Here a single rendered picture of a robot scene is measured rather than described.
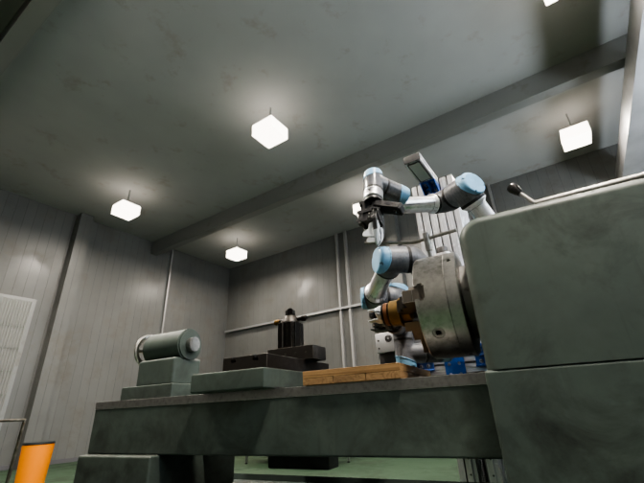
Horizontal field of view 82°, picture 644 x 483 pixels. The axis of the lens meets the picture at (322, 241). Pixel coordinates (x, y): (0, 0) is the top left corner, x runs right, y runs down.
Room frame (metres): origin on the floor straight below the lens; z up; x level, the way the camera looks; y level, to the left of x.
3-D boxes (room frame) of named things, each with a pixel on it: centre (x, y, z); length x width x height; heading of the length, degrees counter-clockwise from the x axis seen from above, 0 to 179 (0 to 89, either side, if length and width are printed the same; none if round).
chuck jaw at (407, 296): (1.11, -0.26, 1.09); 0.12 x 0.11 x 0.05; 153
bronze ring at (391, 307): (1.22, -0.24, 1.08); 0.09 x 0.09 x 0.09; 63
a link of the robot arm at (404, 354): (1.49, -0.32, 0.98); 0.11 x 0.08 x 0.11; 95
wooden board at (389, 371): (1.27, -0.14, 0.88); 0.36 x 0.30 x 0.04; 153
